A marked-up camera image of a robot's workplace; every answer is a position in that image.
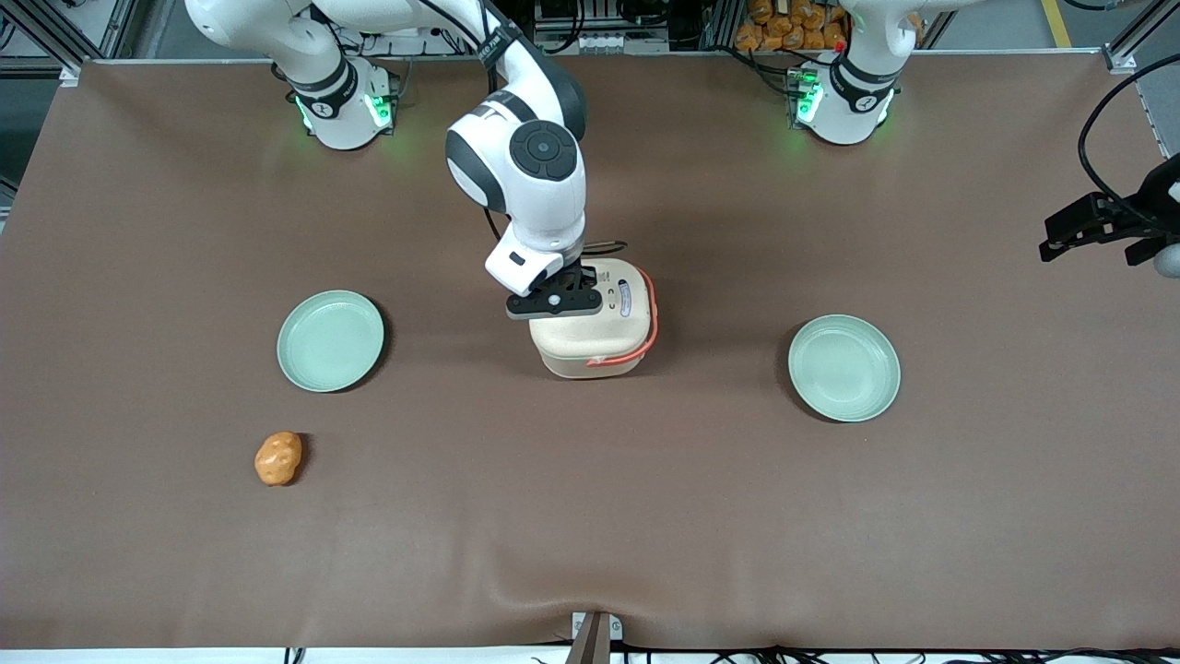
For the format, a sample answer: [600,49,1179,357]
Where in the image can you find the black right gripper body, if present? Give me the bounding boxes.
[549,261,602,294]

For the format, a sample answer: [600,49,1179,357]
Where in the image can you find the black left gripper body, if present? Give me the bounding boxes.
[1111,155,1180,243]

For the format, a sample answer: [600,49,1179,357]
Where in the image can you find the pale green round plate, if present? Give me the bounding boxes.
[787,314,902,423]
[277,290,385,394]

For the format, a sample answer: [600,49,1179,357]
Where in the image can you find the brown table cloth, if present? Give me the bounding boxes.
[0,51,1180,651]

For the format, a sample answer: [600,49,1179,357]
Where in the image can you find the white power strip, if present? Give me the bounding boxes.
[533,26,671,54]

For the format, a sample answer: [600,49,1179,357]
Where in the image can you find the orange toy potato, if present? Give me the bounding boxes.
[254,431,304,487]

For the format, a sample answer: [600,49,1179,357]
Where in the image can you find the pile of orange toy breads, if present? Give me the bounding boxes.
[735,0,847,53]

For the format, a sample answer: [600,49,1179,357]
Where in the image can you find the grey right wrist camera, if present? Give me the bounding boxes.
[485,235,565,298]

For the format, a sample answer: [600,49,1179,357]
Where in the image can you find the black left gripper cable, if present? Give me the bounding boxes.
[1077,65,1180,231]

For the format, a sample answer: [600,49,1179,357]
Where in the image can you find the aluminium frame profile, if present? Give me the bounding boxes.
[0,0,139,87]
[1103,0,1180,75]

